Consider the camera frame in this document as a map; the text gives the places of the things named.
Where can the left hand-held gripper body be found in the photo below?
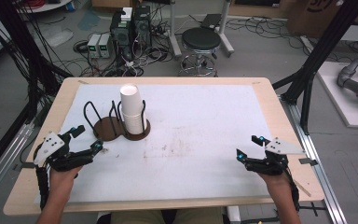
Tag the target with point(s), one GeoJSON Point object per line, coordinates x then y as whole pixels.
{"type": "Point", "coordinates": [62, 157]}

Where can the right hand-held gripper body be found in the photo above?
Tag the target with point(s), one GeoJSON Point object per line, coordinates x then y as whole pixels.
{"type": "Point", "coordinates": [275, 157]}

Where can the person's left hand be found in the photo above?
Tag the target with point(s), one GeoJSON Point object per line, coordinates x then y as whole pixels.
{"type": "Point", "coordinates": [62, 176]}

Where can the person's right hand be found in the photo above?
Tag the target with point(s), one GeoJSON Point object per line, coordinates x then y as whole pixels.
{"type": "Point", "coordinates": [273, 180]}

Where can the light wooden table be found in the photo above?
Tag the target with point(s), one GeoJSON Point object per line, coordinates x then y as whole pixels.
{"type": "Point", "coordinates": [279, 115]}

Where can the black tape piece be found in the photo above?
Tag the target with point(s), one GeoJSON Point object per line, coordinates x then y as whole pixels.
{"type": "Point", "coordinates": [24, 166]}
{"type": "Point", "coordinates": [307, 161]}

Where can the stack of white paper cups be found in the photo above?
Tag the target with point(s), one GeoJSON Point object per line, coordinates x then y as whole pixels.
{"type": "Point", "coordinates": [132, 109]}

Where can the white table mat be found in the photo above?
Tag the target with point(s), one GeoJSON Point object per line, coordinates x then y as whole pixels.
{"type": "Point", "coordinates": [183, 140]}

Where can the person's khaki pants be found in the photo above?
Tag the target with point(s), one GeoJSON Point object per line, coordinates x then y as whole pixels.
{"type": "Point", "coordinates": [143, 217]}

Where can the grey bench power supply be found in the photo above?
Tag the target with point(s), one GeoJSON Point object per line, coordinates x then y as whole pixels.
{"type": "Point", "coordinates": [105, 46]}
{"type": "Point", "coordinates": [93, 46]}

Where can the white platform board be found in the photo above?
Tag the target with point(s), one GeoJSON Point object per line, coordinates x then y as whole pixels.
{"type": "Point", "coordinates": [338, 93]}

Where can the black computer tower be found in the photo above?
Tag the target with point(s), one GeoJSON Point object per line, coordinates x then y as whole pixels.
{"type": "Point", "coordinates": [121, 34]}
{"type": "Point", "coordinates": [143, 26]}

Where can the black round stool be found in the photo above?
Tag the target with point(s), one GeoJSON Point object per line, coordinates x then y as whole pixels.
{"type": "Point", "coordinates": [200, 39]}

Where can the brown cardboard box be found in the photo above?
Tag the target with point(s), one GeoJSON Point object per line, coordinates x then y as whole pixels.
{"type": "Point", "coordinates": [310, 18]}

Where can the aluminium rail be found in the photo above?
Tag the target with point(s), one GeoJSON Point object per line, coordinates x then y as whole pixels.
{"type": "Point", "coordinates": [320, 174]}
{"type": "Point", "coordinates": [6, 161]}

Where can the black metal frame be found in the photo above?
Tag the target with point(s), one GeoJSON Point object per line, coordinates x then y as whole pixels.
{"type": "Point", "coordinates": [320, 53]}
{"type": "Point", "coordinates": [21, 46]}

